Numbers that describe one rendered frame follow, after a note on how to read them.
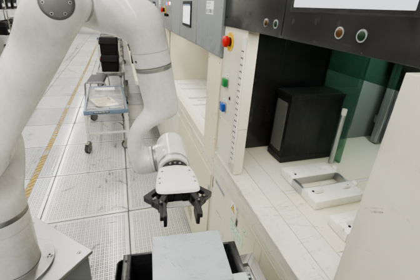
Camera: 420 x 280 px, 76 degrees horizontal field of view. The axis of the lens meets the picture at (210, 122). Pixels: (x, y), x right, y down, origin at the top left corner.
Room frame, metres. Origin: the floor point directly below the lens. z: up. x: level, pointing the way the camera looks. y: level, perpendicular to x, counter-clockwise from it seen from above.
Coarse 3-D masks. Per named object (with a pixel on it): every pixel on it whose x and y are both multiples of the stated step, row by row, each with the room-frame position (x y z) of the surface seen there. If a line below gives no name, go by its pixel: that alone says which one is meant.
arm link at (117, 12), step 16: (96, 0) 0.65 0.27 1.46; (112, 0) 0.62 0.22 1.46; (128, 0) 0.62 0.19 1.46; (144, 0) 0.64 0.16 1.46; (96, 16) 0.64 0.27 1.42; (112, 16) 0.61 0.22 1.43; (128, 16) 0.60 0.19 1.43; (144, 16) 0.61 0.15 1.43; (160, 16) 0.64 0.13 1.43; (112, 32) 0.63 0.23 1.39; (128, 32) 0.61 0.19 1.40; (144, 32) 0.61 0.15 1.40; (160, 32) 0.63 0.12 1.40; (144, 48) 0.61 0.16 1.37; (160, 48) 0.62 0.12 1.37; (144, 64) 0.61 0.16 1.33; (160, 64) 0.62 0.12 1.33
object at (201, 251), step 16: (160, 240) 0.34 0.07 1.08; (176, 240) 0.34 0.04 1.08; (192, 240) 0.35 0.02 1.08; (208, 240) 0.35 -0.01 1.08; (128, 256) 0.39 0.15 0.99; (144, 256) 0.39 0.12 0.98; (160, 256) 0.31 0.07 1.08; (176, 256) 0.31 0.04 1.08; (192, 256) 0.31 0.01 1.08; (208, 256) 0.32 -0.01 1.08; (224, 256) 0.32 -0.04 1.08; (128, 272) 0.35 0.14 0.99; (144, 272) 0.39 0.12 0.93; (160, 272) 0.28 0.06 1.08; (176, 272) 0.28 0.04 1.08; (192, 272) 0.29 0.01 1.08; (208, 272) 0.29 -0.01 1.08; (224, 272) 0.29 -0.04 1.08; (240, 272) 0.35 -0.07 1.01
